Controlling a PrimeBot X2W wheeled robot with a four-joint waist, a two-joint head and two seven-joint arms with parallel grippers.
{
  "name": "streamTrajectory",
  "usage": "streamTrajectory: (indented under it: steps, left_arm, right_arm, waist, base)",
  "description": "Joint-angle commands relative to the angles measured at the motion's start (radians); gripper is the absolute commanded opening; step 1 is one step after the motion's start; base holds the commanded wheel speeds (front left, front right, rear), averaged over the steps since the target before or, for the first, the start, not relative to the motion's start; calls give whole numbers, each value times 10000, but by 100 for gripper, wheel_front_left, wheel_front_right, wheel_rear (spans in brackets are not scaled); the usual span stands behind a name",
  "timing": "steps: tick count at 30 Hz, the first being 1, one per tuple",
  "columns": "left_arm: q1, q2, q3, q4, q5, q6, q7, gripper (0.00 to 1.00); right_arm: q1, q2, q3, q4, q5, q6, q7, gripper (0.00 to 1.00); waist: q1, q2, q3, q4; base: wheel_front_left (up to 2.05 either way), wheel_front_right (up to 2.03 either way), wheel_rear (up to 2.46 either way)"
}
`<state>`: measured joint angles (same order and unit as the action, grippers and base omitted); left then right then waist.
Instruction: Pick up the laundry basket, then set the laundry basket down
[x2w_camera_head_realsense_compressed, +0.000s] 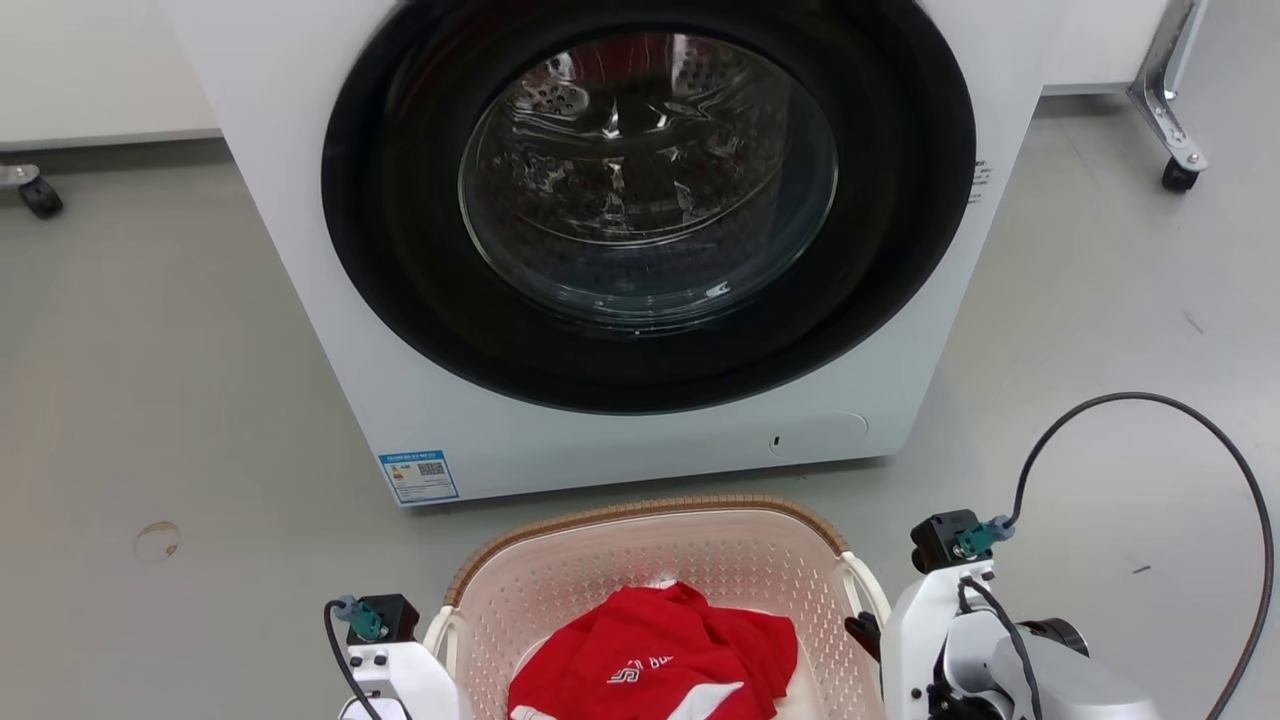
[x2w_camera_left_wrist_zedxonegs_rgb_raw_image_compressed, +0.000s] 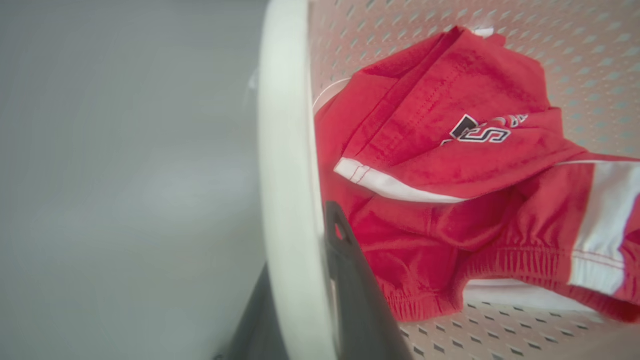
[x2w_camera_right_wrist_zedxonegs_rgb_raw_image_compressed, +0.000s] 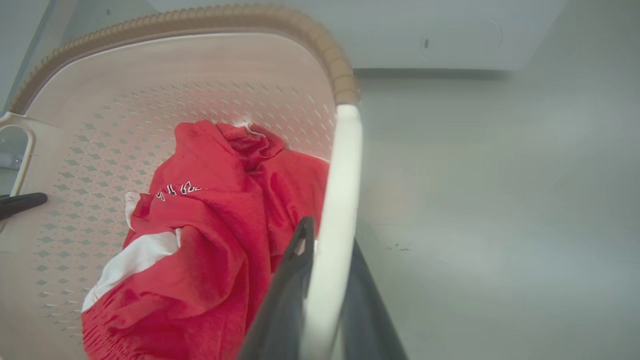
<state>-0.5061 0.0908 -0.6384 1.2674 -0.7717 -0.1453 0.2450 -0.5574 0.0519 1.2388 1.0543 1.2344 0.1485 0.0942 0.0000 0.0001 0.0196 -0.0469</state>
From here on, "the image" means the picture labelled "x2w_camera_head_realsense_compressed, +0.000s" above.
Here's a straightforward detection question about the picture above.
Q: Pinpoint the round black washer door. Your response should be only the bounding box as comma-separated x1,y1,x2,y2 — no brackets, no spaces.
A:
321,0,978,416

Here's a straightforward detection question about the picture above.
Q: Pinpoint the black caster wheel with bracket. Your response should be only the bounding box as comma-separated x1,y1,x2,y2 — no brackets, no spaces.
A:
0,163,65,221

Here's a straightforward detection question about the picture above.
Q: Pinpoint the white front-load washing machine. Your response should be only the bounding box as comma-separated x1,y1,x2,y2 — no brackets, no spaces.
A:
163,0,1063,509

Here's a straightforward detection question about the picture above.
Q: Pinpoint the white partition panel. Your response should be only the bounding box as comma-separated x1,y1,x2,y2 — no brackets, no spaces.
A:
0,0,223,153
1040,0,1173,98

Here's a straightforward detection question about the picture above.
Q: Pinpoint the metal leg with caster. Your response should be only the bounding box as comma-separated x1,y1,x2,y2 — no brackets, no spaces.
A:
1127,0,1212,194

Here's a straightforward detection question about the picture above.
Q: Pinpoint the thin black left gripper cable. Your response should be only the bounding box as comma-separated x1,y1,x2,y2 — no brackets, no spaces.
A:
322,598,387,720

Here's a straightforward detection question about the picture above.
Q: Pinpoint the blue energy label sticker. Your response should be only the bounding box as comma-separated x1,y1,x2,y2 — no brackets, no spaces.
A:
378,450,461,506

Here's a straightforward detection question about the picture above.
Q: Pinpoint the red garment with white print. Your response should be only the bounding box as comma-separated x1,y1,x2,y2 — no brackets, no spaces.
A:
507,581,800,720

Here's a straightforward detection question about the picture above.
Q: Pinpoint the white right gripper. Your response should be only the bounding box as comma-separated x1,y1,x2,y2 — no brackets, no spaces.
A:
844,560,1001,720

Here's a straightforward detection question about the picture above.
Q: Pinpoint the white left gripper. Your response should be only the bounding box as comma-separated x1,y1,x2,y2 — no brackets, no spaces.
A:
338,641,473,720

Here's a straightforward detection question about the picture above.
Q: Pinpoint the beige perforated plastic laundry basket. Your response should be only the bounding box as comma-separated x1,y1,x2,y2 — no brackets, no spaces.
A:
423,495,893,720

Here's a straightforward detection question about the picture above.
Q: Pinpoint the long black looped cable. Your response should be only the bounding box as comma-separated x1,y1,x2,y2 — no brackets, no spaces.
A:
1004,391,1277,720

